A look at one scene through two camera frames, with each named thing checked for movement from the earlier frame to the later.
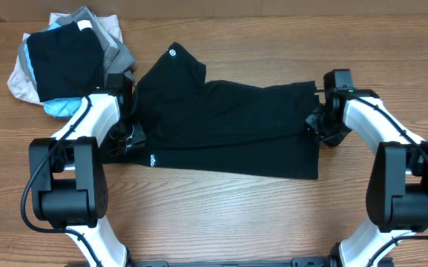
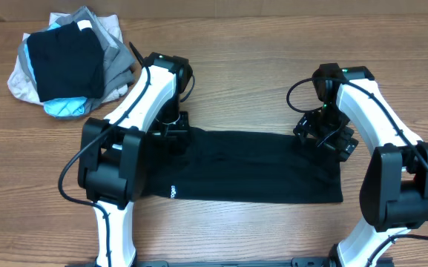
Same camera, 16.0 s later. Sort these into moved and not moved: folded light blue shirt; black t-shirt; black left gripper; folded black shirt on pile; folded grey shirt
Moved: black left gripper; black t-shirt
Not moved: folded light blue shirt; folded grey shirt; folded black shirt on pile
